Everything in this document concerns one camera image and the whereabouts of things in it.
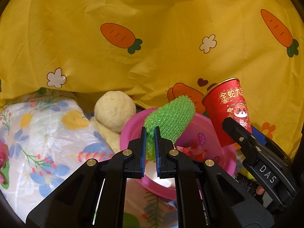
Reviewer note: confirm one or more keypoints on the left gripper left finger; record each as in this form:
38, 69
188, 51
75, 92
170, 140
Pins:
94, 195

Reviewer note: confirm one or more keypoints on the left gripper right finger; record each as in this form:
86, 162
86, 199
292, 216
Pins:
207, 196

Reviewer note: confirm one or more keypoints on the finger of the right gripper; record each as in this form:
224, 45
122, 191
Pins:
250, 147
260, 138

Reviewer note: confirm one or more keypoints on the red foil snack bag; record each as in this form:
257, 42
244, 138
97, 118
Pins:
195, 152

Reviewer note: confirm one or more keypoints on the small red paper cup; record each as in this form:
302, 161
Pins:
226, 99

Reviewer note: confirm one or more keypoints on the person's right hand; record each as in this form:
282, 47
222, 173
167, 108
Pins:
260, 190

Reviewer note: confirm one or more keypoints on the pink plastic basin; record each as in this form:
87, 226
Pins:
199, 132

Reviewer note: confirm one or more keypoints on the floral plastic bed cover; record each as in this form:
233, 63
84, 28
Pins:
47, 137

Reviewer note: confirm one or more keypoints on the cream plush ball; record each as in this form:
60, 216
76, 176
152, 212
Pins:
111, 113

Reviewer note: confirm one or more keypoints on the pink plastic bag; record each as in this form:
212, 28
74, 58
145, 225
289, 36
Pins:
4, 157

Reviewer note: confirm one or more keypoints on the yellow carrot print curtain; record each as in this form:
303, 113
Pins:
155, 49

